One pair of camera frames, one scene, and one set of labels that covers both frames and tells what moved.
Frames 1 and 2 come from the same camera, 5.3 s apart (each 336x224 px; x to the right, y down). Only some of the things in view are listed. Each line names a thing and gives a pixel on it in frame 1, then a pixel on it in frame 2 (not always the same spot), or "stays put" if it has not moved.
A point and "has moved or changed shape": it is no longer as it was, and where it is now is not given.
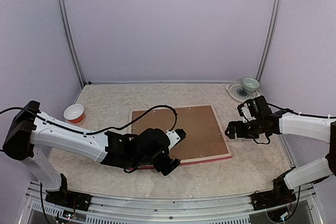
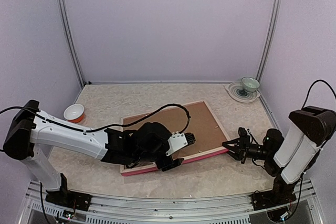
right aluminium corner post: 272,25 stays put
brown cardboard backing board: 203,137 has moved or changed shape
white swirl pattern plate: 236,91 stays put
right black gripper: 232,127 → 241,153
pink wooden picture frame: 205,141 has moved or changed shape
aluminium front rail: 305,207 stays put
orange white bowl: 74,113 stays put
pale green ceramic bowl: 250,84 stays put
